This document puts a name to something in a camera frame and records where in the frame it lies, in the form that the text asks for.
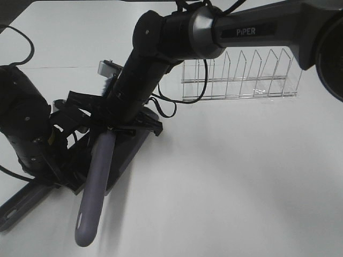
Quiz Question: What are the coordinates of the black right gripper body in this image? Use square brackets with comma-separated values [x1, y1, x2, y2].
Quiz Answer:
[65, 66, 163, 137]

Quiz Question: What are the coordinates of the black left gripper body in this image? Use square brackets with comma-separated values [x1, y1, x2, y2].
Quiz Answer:
[8, 107, 91, 182]

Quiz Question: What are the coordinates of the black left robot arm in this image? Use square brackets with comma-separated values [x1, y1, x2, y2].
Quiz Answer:
[1, 65, 91, 193]

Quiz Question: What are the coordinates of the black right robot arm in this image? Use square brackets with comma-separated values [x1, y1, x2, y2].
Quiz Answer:
[66, 1, 342, 134]

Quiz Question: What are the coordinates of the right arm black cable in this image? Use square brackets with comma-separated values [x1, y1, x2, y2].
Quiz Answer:
[150, 57, 210, 118]

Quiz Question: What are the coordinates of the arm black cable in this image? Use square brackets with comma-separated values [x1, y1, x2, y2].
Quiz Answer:
[150, 57, 210, 118]
[0, 24, 35, 67]

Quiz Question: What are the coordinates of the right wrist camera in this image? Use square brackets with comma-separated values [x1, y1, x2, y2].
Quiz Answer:
[98, 60, 123, 78]

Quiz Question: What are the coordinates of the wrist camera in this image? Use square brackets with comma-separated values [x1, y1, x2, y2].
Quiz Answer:
[98, 60, 123, 78]
[52, 99, 68, 113]

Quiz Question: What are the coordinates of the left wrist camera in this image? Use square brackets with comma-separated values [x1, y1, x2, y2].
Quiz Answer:
[52, 99, 68, 113]

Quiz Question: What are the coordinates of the chrome wire rack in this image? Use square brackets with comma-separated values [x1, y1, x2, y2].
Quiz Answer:
[181, 47, 302, 101]

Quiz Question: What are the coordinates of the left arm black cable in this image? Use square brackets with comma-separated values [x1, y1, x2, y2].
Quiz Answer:
[0, 24, 35, 67]

